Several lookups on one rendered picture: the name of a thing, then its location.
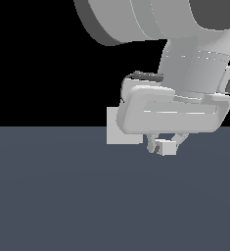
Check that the white charger block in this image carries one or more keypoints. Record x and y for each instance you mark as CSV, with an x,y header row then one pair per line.
x,y
166,147

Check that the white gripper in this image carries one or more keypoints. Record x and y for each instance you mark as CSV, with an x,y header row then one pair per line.
x,y
172,112

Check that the pale grey cube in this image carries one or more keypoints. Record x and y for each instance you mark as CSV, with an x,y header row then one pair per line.
x,y
121,135

